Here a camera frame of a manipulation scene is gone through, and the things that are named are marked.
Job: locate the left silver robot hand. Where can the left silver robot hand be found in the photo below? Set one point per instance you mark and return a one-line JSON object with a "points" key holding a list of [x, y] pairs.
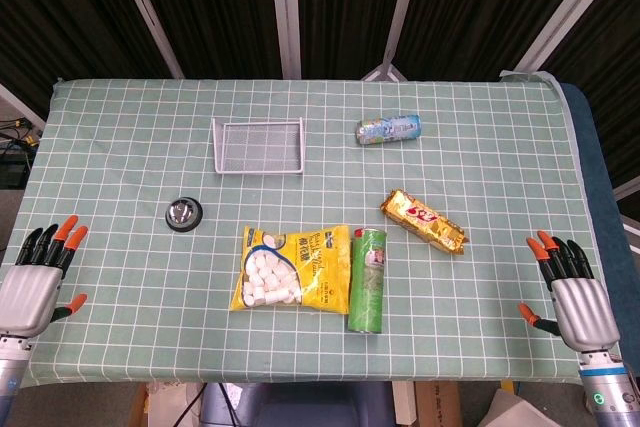
{"points": [[30, 292]]}

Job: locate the green checkered tablecloth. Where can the green checkered tablecloth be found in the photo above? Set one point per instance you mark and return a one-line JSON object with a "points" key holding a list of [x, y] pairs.
{"points": [[300, 227]]}

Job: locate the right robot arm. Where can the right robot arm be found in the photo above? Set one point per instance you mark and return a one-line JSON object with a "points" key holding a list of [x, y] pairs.
{"points": [[607, 387]]}

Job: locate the brown cardboard box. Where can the brown cardboard box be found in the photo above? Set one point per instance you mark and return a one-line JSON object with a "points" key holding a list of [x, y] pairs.
{"points": [[437, 404]]}

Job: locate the gold snack bar packet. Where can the gold snack bar packet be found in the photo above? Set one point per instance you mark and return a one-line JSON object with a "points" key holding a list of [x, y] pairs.
{"points": [[425, 222]]}

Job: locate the yellow marshmallow bag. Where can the yellow marshmallow bag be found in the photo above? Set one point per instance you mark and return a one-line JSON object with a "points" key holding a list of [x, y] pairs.
{"points": [[292, 269]]}

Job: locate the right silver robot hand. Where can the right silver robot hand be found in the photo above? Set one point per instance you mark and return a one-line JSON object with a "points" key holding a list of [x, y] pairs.
{"points": [[585, 307]]}

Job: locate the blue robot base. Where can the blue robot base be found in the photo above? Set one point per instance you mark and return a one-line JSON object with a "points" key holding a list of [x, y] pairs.
{"points": [[295, 404]]}

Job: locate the light blue drink can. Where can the light blue drink can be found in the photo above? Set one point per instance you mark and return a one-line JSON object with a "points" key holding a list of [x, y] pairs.
{"points": [[388, 129]]}

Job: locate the green chips canister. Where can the green chips canister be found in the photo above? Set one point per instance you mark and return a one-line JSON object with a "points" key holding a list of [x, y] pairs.
{"points": [[369, 282]]}

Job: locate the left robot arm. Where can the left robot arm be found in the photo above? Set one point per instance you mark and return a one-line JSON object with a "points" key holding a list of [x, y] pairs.
{"points": [[11, 377]]}

